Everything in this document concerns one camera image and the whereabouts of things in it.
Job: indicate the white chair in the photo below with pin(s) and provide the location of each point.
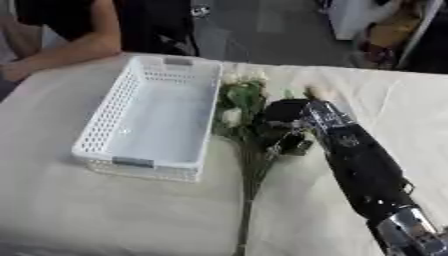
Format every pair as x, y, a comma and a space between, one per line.
391, 33

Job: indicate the person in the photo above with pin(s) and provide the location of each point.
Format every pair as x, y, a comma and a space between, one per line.
64, 30

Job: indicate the black chair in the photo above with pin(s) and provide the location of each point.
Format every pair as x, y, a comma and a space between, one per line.
154, 26

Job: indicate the white rose bouquet green stems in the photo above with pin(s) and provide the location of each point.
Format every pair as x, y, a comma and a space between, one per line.
242, 96

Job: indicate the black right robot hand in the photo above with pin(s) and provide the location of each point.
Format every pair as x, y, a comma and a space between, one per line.
284, 113

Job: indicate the white plastic perforated basket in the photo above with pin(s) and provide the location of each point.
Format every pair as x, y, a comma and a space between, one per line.
157, 120

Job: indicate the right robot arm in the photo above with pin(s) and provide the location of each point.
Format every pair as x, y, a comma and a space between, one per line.
361, 166

